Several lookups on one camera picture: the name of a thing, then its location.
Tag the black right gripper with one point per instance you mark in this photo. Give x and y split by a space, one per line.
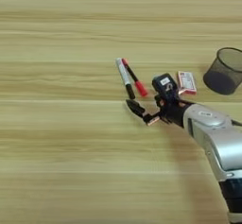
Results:
173 111

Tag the black marker red cap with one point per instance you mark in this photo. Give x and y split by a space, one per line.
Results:
141 88

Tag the silver marker black cap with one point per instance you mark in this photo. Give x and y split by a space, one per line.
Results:
123 75

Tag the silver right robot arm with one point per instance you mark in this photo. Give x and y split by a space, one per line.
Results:
214 136

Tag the small black box white label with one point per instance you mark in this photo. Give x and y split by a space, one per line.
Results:
164 87

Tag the red and white card box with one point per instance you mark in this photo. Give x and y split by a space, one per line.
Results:
187 82

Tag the black mesh pen cup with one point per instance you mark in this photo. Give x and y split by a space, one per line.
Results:
220 82

